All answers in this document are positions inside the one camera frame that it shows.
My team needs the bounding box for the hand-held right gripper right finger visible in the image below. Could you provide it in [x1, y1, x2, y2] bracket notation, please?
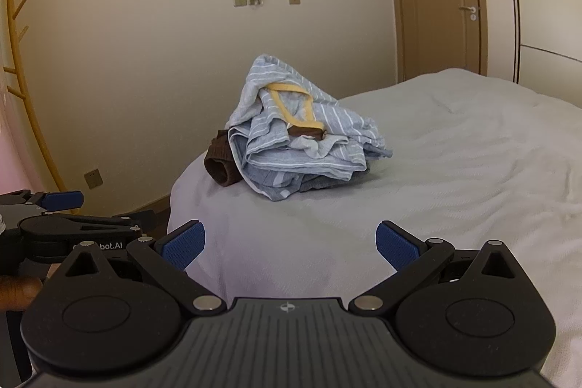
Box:
[349, 222, 533, 316]

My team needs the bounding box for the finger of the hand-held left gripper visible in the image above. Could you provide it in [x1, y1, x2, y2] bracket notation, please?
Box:
[20, 210, 158, 239]
[25, 189, 85, 211]

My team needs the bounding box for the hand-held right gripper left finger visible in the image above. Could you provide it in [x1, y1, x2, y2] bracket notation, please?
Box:
[50, 221, 227, 316]

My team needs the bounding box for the light blue striped shirt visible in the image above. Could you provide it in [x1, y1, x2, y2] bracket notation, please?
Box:
[226, 53, 394, 201]

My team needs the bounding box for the person's left hand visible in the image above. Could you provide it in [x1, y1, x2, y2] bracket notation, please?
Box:
[0, 276, 43, 311]

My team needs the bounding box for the yellow wooden coat rack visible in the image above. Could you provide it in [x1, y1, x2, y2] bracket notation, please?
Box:
[0, 0, 69, 198]

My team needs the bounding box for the white bed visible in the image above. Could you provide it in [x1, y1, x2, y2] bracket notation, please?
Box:
[167, 67, 582, 388]

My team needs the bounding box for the dark brown garment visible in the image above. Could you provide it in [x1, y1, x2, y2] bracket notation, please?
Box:
[203, 129, 239, 188]

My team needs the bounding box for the blue grey garment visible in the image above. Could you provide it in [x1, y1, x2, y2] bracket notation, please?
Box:
[291, 161, 369, 193]

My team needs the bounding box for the white wardrobe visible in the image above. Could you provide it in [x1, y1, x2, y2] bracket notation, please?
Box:
[498, 0, 582, 107]

